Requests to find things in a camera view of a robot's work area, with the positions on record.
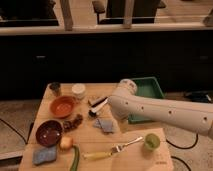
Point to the yellow handled fork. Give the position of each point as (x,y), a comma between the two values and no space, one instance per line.
(114,150)

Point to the yellow onion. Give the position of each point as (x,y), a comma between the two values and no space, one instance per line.
(66,143)

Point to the wooden cutting board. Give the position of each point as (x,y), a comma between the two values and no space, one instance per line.
(136,158)

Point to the green cup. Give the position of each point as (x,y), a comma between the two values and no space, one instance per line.
(152,142)

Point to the green plastic tray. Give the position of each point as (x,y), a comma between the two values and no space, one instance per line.
(146,87)

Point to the dark red bowl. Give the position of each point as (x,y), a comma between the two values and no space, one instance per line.
(49,133)

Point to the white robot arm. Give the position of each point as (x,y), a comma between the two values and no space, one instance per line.
(192,116)

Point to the blue sponge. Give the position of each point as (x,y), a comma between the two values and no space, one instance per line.
(44,155)

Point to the small blue-grey towel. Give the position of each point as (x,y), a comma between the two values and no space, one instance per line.
(105,125)

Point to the orange bowl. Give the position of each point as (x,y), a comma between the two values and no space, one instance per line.
(62,106)

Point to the brown nut cluster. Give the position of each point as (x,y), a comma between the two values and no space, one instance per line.
(73,124)

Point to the white cup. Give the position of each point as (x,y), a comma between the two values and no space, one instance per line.
(79,90)

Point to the dark handled brush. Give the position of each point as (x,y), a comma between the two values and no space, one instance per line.
(95,101)

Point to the black and white brush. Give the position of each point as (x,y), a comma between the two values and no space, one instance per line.
(93,111)

